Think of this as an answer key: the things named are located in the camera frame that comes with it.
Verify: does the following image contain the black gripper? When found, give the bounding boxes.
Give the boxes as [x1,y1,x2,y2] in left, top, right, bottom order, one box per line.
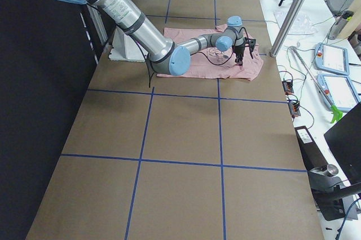
[234,45,244,65]

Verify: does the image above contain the aluminium frame post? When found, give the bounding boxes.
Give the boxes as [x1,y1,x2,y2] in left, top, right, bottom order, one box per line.
[270,0,304,57]

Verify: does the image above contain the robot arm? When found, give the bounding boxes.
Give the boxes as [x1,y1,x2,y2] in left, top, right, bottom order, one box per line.
[57,0,253,76]

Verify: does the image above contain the clear plastic bag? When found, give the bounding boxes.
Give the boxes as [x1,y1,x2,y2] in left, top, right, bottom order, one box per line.
[274,11,316,35]

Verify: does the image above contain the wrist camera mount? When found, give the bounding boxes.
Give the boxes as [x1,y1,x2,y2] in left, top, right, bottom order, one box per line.
[245,37,256,59]

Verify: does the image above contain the grey water bottle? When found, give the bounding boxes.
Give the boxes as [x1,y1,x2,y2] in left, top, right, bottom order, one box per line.
[328,10,354,40]

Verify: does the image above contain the pink Snoopy t-shirt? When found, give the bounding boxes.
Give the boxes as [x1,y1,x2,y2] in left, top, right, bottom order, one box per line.
[164,24,263,81]

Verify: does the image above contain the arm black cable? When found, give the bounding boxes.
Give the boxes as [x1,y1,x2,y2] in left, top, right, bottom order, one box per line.
[197,25,249,66]

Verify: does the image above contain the blue teach pendant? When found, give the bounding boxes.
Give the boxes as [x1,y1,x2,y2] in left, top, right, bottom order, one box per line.
[315,43,350,75]
[317,74,360,113]

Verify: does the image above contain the orange terminal block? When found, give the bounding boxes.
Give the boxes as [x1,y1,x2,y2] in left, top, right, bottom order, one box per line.
[282,80,294,95]
[288,100,301,118]

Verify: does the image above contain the metal reacher grabber tool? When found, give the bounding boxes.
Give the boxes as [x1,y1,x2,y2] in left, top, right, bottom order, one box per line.
[289,46,343,123]

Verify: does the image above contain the black monitor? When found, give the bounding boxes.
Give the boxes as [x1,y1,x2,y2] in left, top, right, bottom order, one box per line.
[324,104,361,184]

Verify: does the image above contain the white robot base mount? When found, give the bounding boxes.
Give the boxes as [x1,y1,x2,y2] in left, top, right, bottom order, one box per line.
[109,27,144,62]

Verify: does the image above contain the black box with label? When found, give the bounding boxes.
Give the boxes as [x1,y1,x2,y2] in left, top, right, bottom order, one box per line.
[294,126,328,171]

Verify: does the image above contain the far blue teach pendant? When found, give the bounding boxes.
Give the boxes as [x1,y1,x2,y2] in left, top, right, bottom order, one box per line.
[315,43,350,75]

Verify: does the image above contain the near blue teach pendant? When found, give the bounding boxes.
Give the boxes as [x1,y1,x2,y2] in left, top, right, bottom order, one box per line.
[317,74,360,113]

